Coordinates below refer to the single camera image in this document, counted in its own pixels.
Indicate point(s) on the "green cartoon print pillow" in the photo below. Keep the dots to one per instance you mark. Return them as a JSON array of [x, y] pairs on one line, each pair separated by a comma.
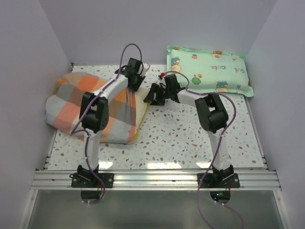
[[207, 71]]

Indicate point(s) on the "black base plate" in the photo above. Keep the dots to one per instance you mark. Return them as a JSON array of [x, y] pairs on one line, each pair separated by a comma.
[[92, 181], [210, 181]]

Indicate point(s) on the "aluminium mounting rail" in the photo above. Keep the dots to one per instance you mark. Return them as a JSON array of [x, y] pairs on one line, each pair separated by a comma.
[[156, 176]]

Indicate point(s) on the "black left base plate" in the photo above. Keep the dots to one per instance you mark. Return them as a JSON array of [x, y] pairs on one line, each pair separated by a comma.
[[92, 181]]

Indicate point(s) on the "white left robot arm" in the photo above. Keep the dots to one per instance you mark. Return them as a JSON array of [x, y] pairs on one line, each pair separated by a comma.
[[94, 112]]

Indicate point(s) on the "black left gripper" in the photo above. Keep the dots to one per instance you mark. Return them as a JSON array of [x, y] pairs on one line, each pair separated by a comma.
[[135, 88]]

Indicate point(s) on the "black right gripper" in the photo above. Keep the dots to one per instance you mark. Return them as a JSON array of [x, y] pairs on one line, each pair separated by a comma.
[[155, 88]]

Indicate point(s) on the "cream pillow yellow trim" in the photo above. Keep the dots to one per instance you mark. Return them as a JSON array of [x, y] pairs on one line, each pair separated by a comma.
[[141, 109]]

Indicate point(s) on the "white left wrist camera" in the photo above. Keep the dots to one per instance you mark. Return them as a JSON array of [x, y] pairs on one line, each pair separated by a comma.
[[144, 68]]

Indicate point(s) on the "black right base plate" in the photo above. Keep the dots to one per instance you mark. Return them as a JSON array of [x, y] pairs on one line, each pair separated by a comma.
[[210, 181]]

